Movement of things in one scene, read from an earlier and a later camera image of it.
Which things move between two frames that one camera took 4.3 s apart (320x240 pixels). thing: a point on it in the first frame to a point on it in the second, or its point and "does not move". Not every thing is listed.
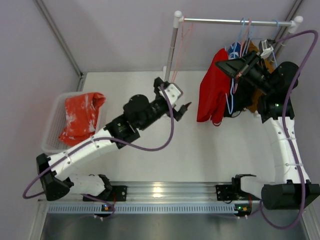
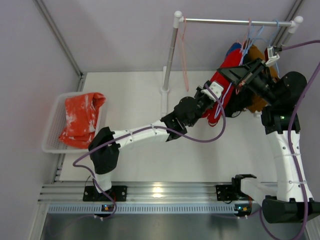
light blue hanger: x=229 y=98 to x=248 y=42
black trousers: x=239 y=97 does not move
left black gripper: x=167 y=104 to x=202 y=95
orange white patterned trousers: x=81 y=111 does not move
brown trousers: x=253 y=104 does not move
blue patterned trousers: x=234 y=52 does not move
